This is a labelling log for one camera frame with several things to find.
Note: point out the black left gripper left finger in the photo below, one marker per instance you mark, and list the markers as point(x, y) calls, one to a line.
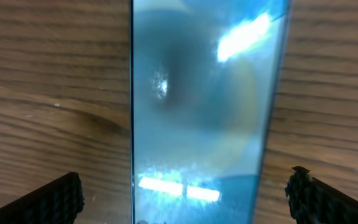
point(58, 202)

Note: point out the Samsung Galaxy smartphone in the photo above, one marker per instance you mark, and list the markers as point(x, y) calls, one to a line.
point(203, 77)

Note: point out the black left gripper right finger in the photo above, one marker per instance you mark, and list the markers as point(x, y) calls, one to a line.
point(311, 201)

